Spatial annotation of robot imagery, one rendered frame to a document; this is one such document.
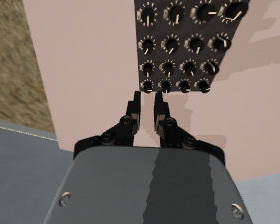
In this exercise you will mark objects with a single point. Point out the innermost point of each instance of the black knob box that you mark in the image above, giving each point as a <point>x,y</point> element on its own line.
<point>158,37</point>

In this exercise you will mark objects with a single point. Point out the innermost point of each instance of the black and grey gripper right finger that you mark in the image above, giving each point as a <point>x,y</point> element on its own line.
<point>172,136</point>

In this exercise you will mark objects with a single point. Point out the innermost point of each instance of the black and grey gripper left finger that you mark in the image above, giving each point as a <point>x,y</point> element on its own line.
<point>119,134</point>

